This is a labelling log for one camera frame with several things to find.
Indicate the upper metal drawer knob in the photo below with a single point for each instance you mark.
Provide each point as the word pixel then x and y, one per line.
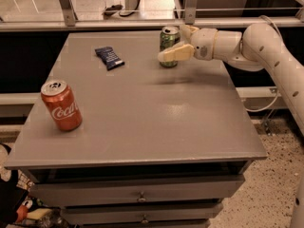
pixel 141 198

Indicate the lower metal drawer knob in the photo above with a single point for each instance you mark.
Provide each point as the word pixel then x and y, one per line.
pixel 144 220

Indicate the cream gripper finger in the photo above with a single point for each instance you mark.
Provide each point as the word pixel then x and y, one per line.
pixel 176 53
pixel 188 34

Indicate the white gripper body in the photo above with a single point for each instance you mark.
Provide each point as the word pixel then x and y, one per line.
pixel 204 43

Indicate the lower grey drawer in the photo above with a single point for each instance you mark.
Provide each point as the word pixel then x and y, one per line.
pixel 135 213

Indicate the white stand base outside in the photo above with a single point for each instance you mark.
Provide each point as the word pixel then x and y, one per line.
pixel 124 10

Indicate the blue snack packet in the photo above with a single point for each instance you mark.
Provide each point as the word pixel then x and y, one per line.
pixel 109 57

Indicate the grey drawer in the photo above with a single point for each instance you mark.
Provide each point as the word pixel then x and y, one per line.
pixel 127 191
pixel 135 213

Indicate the metal drawer knob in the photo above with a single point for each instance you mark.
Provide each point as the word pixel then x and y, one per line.
pixel 141 198
pixel 144 220

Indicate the metal window railing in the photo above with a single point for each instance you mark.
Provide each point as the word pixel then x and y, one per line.
pixel 73 15

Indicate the red Coca-Cola can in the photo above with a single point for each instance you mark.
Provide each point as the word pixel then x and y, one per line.
pixel 58 97

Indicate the penguin plush toy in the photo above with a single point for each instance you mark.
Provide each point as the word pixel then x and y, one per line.
pixel 15 204

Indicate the upper grey drawer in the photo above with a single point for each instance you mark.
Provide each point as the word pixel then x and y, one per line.
pixel 127 191

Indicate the green soda can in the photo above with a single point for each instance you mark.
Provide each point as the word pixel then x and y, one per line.
pixel 169 37

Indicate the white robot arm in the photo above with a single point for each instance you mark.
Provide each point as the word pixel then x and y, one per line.
pixel 272 197

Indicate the grey drawer cabinet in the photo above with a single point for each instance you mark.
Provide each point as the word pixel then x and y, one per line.
pixel 140 121

